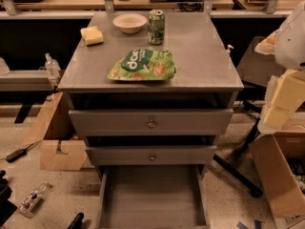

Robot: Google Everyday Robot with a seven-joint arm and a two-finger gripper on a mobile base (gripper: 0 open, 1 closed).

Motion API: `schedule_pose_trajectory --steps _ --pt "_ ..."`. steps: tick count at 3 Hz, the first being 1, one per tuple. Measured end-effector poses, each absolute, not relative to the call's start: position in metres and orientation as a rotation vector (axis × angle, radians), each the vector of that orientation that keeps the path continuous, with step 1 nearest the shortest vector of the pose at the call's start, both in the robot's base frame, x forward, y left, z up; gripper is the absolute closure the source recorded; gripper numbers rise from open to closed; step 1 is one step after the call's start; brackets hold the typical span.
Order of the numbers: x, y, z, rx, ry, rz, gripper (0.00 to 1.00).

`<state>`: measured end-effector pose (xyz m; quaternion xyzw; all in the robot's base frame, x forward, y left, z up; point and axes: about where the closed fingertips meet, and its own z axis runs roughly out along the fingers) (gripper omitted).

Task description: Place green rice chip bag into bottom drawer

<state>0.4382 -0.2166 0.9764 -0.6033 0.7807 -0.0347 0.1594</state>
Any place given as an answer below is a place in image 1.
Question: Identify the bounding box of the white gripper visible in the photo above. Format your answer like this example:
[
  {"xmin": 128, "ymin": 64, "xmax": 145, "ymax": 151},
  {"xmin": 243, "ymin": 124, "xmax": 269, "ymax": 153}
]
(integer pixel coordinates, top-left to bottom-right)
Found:
[{"xmin": 254, "ymin": 2, "xmax": 305, "ymax": 129}]

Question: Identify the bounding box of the green rice chip bag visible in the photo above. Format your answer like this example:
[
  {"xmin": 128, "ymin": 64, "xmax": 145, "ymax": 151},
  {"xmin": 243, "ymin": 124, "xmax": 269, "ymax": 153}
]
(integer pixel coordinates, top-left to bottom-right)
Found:
[{"xmin": 107, "ymin": 49, "xmax": 176, "ymax": 81}]

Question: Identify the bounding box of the grey top drawer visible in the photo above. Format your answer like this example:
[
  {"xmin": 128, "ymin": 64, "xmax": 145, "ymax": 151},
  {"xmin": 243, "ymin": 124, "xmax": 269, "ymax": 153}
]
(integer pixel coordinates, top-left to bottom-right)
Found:
[{"xmin": 69, "ymin": 109, "xmax": 233, "ymax": 136}]

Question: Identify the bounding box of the grey middle drawer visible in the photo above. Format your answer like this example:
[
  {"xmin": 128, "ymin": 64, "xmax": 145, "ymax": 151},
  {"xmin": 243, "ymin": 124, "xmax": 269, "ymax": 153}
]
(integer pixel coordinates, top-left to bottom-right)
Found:
[{"xmin": 86, "ymin": 145, "xmax": 216, "ymax": 166}]

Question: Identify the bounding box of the grey drawer cabinet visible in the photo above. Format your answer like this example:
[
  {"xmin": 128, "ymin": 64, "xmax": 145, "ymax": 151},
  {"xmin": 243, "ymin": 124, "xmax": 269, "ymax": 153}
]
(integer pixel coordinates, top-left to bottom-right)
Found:
[{"xmin": 59, "ymin": 11, "xmax": 243, "ymax": 229}]

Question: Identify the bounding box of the grey open bottom drawer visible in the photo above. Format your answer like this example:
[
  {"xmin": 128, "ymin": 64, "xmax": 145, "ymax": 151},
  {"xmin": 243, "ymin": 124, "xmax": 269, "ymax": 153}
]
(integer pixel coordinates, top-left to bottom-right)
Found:
[{"xmin": 96, "ymin": 165, "xmax": 210, "ymax": 229}]

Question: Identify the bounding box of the black folding table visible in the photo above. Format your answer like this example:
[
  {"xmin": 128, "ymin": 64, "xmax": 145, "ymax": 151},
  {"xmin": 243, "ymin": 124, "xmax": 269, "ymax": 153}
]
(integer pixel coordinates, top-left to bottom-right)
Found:
[{"xmin": 213, "ymin": 36, "xmax": 280, "ymax": 198}]

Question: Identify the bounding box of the small white pump bottle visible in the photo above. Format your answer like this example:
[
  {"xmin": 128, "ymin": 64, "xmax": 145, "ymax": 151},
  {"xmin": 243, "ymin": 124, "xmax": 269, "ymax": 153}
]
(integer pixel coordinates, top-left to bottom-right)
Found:
[{"xmin": 226, "ymin": 44, "xmax": 234, "ymax": 55}]

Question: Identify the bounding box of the brown cardboard box right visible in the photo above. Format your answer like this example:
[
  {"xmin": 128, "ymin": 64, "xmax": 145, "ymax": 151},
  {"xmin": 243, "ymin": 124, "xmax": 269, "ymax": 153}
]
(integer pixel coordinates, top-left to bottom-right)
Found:
[{"xmin": 250, "ymin": 118, "xmax": 305, "ymax": 229}]

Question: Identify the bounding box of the green soda can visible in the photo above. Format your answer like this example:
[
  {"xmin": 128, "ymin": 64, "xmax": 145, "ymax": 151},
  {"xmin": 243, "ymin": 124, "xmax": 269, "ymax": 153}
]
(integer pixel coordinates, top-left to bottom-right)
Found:
[{"xmin": 148, "ymin": 10, "xmax": 165, "ymax": 45}]

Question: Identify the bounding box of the white bowl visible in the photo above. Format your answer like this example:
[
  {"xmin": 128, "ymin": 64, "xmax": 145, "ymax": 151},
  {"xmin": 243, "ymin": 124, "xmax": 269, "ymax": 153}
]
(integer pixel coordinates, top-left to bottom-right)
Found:
[{"xmin": 112, "ymin": 13, "xmax": 147, "ymax": 34}]

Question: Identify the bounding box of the yellow sponge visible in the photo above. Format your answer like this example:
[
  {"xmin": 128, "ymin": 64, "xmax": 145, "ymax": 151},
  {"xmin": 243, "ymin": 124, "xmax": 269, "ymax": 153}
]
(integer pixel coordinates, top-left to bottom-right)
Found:
[{"xmin": 80, "ymin": 26, "xmax": 104, "ymax": 46}]

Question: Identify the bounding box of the clear bottle on shelf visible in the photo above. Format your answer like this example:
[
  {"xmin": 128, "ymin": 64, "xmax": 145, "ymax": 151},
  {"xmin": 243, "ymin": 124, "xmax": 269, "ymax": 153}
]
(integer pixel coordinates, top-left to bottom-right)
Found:
[{"xmin": 45, "ymin": 53, "xmax": 61, "ymax": 77}]

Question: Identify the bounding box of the cardboard pieces left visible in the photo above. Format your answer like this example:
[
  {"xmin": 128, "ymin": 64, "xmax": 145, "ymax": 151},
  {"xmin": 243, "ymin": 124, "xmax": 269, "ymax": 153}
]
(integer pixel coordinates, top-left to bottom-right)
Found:
[{"xmin": 23, "ymin": 93, "xmax": 91, "ymax": 171}]

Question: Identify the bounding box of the black power adapter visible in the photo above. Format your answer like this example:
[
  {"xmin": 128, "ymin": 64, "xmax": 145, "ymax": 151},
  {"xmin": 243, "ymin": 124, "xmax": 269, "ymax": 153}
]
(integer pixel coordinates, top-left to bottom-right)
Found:
[{"xmin": 6, "ymin": 143, "xmax": 37, "ymax": 163}]

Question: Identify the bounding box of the clear plastic bottle floor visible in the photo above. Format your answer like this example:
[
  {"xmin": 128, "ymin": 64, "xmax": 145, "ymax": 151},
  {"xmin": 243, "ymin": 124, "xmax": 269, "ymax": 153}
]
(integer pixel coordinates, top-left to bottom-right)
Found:
[{"xmin": 19, "ymin": 181, "xmax": 51, "ymax": 219}]

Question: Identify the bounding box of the black object bottom left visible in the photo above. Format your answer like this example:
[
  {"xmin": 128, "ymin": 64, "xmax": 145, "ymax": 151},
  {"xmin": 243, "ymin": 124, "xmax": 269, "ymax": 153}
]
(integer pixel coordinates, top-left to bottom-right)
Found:
[{"xmin": 0, "ymin": 170, "xmax": 17, "ymax": 227}]

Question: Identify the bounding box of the black handle bottom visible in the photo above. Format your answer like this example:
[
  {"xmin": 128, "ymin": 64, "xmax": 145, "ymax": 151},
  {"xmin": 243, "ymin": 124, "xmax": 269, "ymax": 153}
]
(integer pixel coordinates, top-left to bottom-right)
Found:
[{"xmin": 67, "ymin": 213, "xmax": 84, "ymax": 229}]

